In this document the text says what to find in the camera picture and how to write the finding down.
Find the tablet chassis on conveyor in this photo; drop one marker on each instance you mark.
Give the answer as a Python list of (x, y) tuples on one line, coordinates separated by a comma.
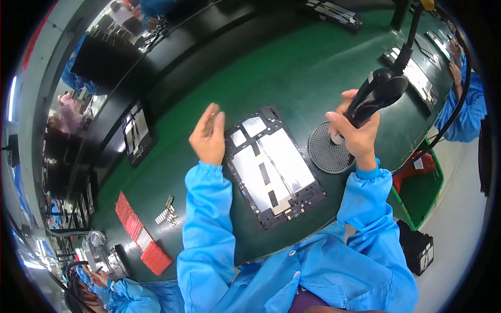
[(417, 78), (137, 135), (332, 13), (430, 49)]

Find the heap of small metal parts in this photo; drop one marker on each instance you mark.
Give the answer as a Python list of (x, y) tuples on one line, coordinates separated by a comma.
[(167, 215)]

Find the person's body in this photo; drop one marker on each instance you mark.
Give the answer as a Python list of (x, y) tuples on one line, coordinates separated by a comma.
[(336, 270)]

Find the green crate with red item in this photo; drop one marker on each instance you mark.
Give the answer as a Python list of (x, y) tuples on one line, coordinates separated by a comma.
[(420, 191)]

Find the person's right hand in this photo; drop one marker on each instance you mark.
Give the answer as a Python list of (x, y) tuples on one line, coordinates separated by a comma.
[(362, 143)]

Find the black electric screwdriver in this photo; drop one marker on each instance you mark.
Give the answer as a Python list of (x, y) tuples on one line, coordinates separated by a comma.
[(375, 94)]

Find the round black screw tray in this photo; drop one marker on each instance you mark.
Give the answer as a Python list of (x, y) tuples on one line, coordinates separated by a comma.
[(325, 154)]

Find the tablet chassis with silver panels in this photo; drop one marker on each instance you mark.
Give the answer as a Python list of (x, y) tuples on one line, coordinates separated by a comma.
[(274, 168)]

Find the person's left hand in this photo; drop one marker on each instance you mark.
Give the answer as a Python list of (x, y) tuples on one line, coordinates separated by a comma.
[(207, 143)]

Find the red parts tray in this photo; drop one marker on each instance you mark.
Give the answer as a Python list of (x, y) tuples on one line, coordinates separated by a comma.
[(139, 233)]

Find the black plastic crate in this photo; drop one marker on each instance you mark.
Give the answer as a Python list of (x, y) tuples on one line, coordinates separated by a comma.
[(418, 248)]

